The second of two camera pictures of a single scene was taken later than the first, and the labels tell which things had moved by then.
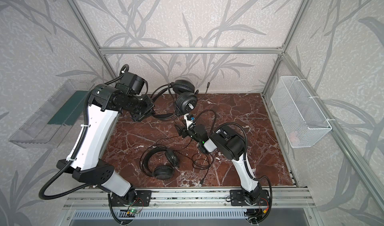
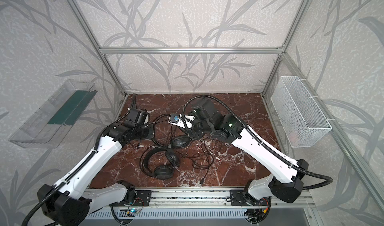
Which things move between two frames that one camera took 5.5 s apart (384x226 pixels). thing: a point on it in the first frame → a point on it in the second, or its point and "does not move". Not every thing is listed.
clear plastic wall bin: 44,128 does not move
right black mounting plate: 237,198 does not move
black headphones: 185,97 → 181,141
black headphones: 164,172 does not move
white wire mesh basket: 301,119 does not move
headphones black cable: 209,110 → 153,132
